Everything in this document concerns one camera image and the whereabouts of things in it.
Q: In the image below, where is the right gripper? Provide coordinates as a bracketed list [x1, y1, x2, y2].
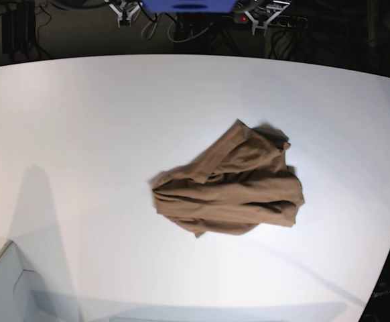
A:
[105, 1, 141, 27]

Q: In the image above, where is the blue box at top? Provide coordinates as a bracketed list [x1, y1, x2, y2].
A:
[142, 0, 237, 13]

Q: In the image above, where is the brown t-shirt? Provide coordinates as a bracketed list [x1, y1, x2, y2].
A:
[151, 120, 305, 237]

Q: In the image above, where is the white bin at corner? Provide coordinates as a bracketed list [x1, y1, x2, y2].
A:
[0, 241, 82, 321]

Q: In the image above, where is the black power strip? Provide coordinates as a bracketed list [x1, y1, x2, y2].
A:
[233, 13, 308, 32]

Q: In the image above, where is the black equipment box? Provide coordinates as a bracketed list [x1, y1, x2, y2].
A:
[1, 1, 36, 55]

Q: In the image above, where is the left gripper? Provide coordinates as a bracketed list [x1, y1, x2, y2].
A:
[244, 6, 282, 35]

